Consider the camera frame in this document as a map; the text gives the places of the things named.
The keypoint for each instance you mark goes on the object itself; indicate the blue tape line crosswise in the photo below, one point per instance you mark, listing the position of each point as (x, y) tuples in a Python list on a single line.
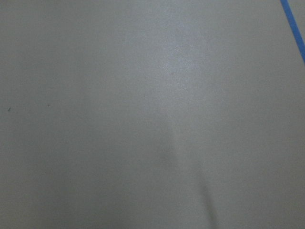
[(294, 28)]

